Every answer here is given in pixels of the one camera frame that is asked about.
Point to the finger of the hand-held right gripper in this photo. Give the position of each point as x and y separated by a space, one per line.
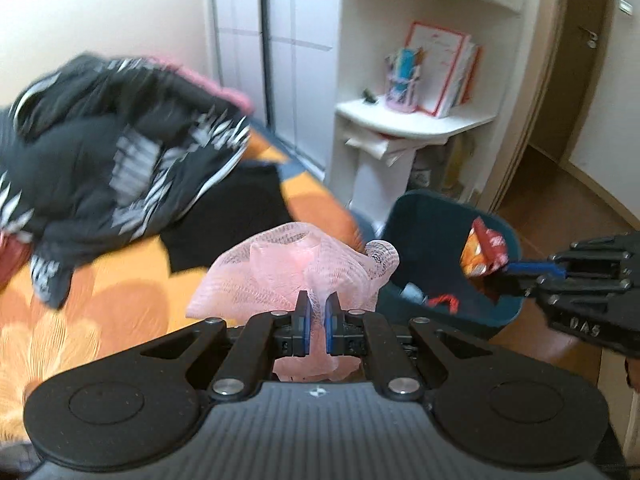
575 286
535 266

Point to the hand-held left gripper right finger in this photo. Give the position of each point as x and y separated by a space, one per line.
331 327

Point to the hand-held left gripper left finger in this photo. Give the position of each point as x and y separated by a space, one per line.
302 322

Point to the red snack wrapper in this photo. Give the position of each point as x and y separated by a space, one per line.
485 247

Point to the pink mesh bath sponge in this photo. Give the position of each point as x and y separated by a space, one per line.
280 270

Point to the dark green trash bin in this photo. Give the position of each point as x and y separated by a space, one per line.
400 230

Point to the light blue wrapper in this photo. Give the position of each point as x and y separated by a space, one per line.
413 291

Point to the red plastic wrapper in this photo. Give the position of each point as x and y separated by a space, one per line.
444 302

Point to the yellow bottle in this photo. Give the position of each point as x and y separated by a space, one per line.
460 170

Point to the black garment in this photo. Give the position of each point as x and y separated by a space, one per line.
235 210

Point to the grey jar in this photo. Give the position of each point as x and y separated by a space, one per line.
422 172

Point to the brown wooden door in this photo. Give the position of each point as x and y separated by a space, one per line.
585 85

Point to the bed with orange floral sheet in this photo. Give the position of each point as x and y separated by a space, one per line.
115 310

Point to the row of books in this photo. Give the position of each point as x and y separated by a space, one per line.
470 75

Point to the red framed certificate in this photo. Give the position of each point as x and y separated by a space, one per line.
440 70

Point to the pink pen holder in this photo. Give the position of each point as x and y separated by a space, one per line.
402 85

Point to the small green figure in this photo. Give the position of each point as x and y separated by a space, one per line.
370 96

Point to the dark pink quilt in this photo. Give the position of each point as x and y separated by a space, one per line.
220 90

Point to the white sliding door wardrobe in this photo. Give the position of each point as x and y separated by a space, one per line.
295 60

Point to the black leaf print duvet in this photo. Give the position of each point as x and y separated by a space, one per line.
90 160

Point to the white corner shelf unit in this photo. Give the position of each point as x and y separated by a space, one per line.
360 35

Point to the white wall switch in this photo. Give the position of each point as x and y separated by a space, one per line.
626 6

